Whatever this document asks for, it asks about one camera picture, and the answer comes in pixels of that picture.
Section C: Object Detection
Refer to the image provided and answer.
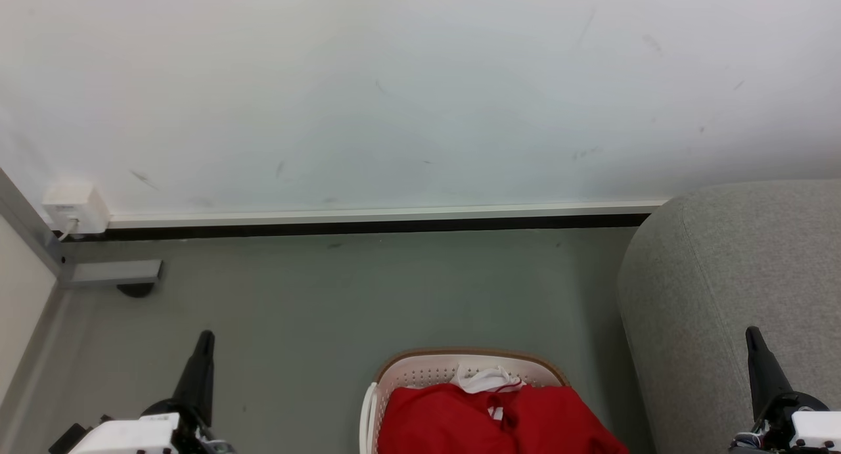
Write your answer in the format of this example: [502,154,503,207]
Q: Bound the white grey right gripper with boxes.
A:
[729,327,841,454]

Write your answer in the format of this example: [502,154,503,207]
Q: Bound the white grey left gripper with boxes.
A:
[49,330,235,454]

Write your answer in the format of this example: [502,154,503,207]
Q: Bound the red garment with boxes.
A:
[378,383,628,454]

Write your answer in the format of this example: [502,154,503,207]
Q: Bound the white garment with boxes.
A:
[450,365,526,394]

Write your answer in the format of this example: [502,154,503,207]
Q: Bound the white perforated laundry basket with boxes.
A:
[359,348,569,454]

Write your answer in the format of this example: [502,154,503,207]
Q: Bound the grey fabric sofa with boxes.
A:
[616,180,841,454]

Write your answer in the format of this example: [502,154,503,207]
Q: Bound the white and black baseboard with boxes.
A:
[66,201,671,242]

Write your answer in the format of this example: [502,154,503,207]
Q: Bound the grey metal frame leg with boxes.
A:
[0,168,163,290]

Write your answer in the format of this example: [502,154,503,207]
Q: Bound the white wall socket box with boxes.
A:
[43,181,110,235]

